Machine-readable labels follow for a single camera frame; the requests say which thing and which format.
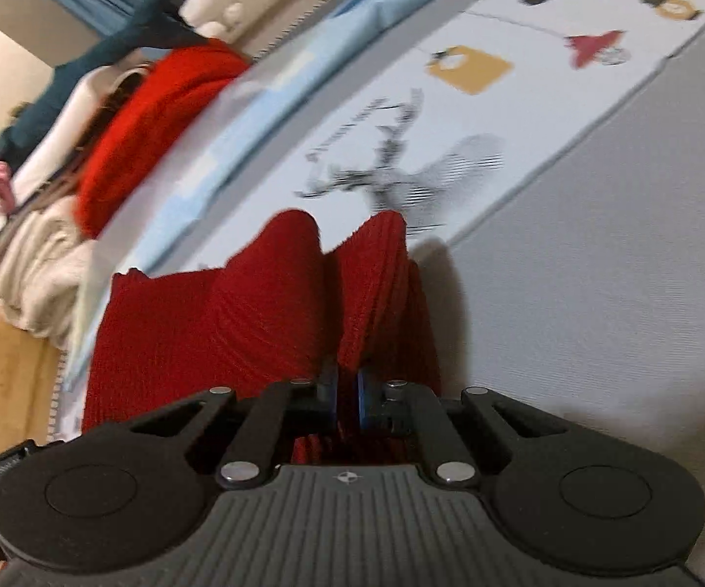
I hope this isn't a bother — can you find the dark red knit garment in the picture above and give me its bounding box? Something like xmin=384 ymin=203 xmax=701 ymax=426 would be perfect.
xmin=81 ymin=209 xmax=442 ymax=467

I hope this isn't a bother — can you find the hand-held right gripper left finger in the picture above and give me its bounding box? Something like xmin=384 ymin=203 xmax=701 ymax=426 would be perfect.
xmin=125 ymin=373 xmax=339 ymax=491

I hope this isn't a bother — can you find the bright red sweater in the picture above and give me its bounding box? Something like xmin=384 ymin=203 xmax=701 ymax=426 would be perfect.
xmin=76 ymin=38 xmax=252 ymax=239

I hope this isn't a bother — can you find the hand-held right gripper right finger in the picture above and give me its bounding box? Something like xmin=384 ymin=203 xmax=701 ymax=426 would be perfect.
xmin=355 ymin=369 xmax=574 ymax=488

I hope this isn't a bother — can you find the teal shark plush toy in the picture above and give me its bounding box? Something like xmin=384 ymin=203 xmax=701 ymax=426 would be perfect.
xmin=0 ymin=0 xmax=209 ymax=160

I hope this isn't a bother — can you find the cream knit cloth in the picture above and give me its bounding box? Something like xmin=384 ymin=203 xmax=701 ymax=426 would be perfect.
xmin=0 ymin=192 xmax=112 ymax=343

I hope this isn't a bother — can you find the white plush toy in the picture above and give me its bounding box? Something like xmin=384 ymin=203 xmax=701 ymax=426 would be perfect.
xmin=178 ymin=0 xmax=248 ymax=41

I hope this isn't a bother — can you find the white printed mat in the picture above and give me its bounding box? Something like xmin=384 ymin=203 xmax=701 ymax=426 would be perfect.
xmin=138 ymin=0 xmax=705 ymax=294

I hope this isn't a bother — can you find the white garment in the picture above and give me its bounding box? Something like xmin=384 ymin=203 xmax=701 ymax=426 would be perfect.
xmin=13 ymin=64 xmax=151 ymax=209

